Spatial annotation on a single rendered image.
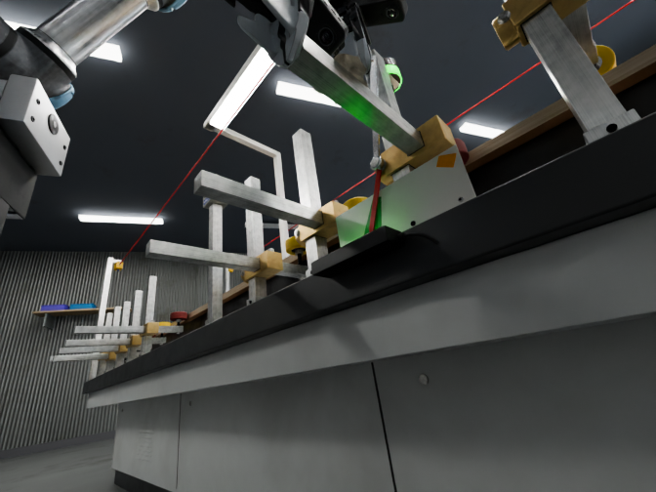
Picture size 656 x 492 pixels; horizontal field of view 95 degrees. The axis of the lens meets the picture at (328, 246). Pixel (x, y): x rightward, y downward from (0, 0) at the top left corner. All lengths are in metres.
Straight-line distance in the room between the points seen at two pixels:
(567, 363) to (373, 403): 0.42
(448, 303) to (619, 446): 0.32
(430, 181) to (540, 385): 0.39
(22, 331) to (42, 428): 1.69
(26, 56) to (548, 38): 0.94
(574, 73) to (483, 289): 0.29
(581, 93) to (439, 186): 0.19
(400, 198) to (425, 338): 0.23
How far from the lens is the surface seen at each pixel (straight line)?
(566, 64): 0.53
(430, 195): 0.50
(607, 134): 0.47
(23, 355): 7.65
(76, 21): 1.00
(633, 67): 0.73
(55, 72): 0.97
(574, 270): 0.45
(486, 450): 0.72
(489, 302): 0.47
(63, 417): 7.34
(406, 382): 0.77
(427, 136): 0.55
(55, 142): 0.73
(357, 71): 0.46
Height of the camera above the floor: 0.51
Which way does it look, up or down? 23 degrees up
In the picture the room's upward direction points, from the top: 9 degrees counter-clockwise
